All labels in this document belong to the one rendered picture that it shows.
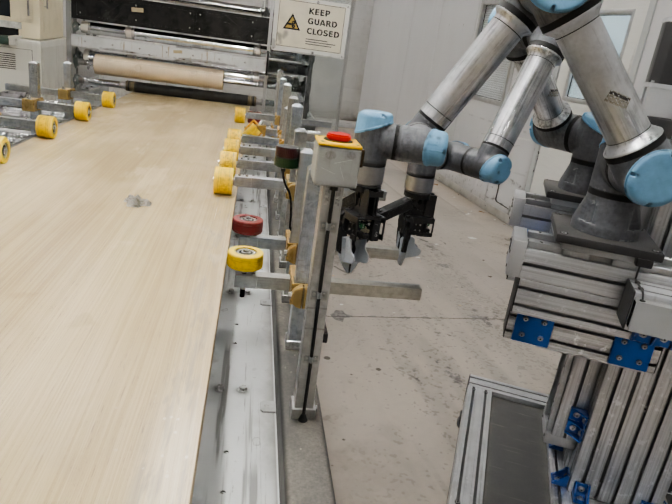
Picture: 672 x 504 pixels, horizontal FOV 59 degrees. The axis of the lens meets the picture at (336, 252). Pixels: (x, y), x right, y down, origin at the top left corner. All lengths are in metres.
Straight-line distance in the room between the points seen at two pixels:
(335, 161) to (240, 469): 0.58
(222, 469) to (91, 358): 0.36
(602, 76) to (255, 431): 0.96
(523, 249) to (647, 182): 0.32
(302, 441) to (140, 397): 0.37
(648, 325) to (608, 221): 0.24
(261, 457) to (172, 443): 0.45
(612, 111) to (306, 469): 0.87
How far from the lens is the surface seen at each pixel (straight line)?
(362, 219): 1.24
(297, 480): 1.02
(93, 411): 0.81
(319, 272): 1.01
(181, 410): 0.81
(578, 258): 1.46
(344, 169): 0.94
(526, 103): 1.59
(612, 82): 1.26
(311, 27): 3.98
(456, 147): 1.61
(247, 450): 1.19
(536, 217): 1.95
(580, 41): 1.25
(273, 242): 1.57
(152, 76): 4.08
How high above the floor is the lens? 1.37
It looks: 19 degrees down
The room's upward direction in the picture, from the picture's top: 8 degrees clockwise
